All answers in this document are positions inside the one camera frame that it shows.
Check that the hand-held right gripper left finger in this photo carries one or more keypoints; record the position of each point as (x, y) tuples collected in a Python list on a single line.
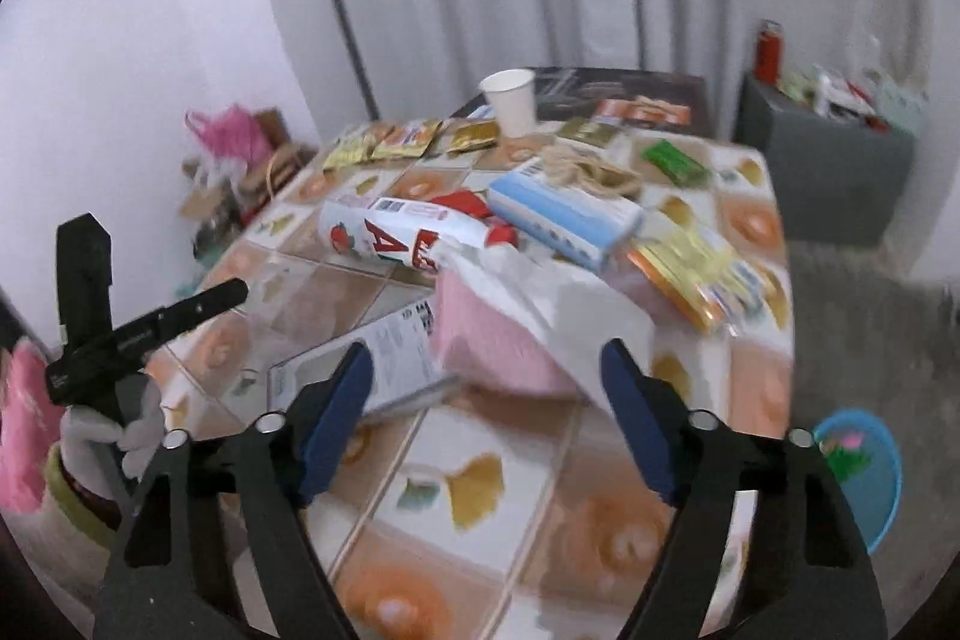
[(337, 419)]

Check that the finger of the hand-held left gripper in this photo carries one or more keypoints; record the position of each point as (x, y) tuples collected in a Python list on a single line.
[(187, 310)]

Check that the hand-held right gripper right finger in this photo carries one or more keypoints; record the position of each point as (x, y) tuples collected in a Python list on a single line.
[(637, 419)]

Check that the pink tissue pack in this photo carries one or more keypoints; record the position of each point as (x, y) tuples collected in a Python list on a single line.
[(487, 340)]

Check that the blue and white box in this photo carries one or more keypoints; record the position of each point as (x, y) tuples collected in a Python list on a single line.
[(562, 220)]

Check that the red snack packet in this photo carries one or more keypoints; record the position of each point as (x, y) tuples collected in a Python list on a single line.
[(469, 203)]

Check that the person's left hand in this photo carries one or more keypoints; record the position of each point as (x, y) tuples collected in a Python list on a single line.
[(139, 426)]

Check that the white barcode box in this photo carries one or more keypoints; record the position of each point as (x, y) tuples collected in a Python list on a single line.
[(375, 355)]

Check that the orange and yellow packet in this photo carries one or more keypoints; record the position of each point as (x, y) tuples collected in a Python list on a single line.
[(705, 276)]

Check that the pink printed cloth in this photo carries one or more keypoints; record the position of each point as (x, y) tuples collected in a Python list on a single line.
[(22, 430)]

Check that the ginkgo printed tablecloth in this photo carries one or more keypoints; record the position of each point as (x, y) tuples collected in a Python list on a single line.
[(487, 497)]

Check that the pink plastic bag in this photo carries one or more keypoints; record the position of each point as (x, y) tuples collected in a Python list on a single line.
[(225, 134)]

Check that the white fruit-print carton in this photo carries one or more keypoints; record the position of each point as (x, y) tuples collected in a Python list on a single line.
[(390, 231)]

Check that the green round container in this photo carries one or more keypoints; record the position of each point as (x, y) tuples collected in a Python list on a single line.
[(71, 505)]

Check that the yellow cartoon snack packet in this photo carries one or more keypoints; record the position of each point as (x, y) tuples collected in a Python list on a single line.
[(346, 149)]

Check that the blue plastic basin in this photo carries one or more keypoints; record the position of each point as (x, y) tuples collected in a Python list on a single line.
[(870, 482)]

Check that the green candy packet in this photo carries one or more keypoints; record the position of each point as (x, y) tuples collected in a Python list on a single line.
[(679, 162)]

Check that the grey box with clutter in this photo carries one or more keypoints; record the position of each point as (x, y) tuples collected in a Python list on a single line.
[(825, 183)]

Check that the gold corn snack packet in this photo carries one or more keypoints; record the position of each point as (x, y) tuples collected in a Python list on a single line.
[(469, 136)]

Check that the dark printed poster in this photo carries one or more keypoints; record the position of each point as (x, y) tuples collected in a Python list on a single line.
[(637, 85)]

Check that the white paper cup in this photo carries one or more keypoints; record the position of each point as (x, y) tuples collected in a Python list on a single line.
[(510, 100)]

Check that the pile of small clutter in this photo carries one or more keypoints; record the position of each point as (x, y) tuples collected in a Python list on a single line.
[(832, 93)]

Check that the red bottle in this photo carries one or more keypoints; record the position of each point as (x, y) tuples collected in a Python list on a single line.
[(769, 51)]

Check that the mint green holder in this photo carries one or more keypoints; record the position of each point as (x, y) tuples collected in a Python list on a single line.
[(904, 108)]

